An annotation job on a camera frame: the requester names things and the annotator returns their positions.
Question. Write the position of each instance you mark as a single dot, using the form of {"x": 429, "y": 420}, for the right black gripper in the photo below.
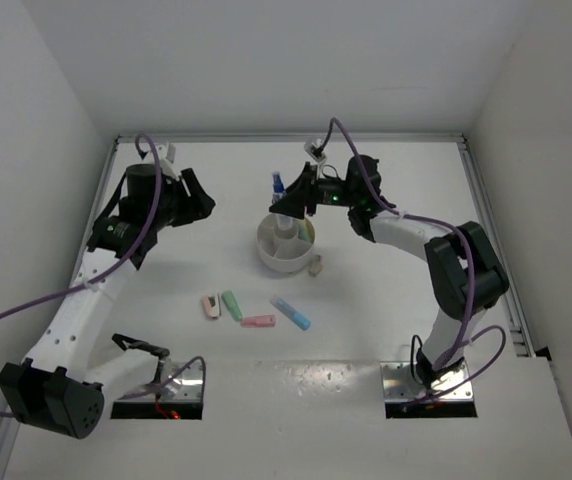
{"x": 299, "y": 198}

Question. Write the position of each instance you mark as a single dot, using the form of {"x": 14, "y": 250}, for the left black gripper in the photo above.
{"x": 195, "y": 206}

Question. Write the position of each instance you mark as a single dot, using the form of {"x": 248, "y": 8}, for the yellow highlighter marker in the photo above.
{"x": 303, "y": 232}

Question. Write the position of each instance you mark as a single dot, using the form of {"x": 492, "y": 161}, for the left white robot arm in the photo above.
{"x": 54, "y": 388}

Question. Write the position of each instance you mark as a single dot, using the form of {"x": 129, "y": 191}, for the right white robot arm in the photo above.
{"x": 466, "y": 275}

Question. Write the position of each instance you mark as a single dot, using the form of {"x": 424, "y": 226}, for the white round divided organizer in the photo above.
{"x": 282, "y": 251}

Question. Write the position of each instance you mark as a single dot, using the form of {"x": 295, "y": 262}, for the blue highlighter marker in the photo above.
{"x": 294, "y": 315}

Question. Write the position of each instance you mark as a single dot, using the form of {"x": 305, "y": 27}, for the pink highlighter marker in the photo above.
{"x": 261, "y": 321}

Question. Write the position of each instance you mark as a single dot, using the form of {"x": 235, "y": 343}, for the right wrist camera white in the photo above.
{"x": 313, "y": 148}

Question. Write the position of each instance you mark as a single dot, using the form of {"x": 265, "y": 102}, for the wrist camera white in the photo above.
{"x": 166, "y": 153}
{"x": 313, "y": 148}

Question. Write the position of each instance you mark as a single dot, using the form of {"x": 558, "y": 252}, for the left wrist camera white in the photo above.
{"x": 166, "y": 153}

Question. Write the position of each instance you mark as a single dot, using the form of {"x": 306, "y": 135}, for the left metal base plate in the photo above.
{"x": 176, "y": 382}

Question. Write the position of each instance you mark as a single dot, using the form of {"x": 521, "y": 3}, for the metal base plate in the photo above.
{"x": 176, "y": 382}
{"x": 399, "y": 386}

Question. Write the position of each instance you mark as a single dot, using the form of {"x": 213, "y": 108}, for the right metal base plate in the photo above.
{"x": 399, "y": 386}

